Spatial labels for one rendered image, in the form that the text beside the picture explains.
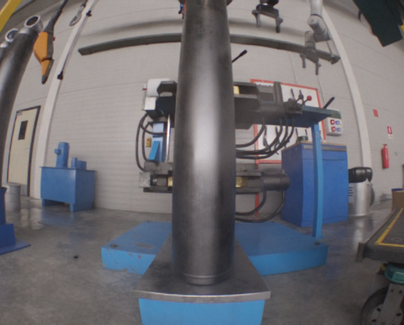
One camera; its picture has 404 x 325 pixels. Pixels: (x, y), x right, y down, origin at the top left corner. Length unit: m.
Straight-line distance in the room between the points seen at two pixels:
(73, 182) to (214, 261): 2.56
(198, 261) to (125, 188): 2.78
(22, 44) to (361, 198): 3.76
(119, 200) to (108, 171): 0.54
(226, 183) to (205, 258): 0.23
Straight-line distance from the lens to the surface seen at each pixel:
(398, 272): 0.55
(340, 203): 2.46
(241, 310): 0.63
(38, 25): 1.76
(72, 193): 2.92
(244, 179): 0.92
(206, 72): 0.64
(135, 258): 0.98
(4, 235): 1.41
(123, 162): 3.30
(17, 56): 1.53
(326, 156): 2.33
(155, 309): 0.63
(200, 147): 0.54
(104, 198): 3.45
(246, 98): 1.00
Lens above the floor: 0.46
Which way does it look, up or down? 7 degrees up
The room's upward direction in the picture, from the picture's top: 1 degrees clockwise
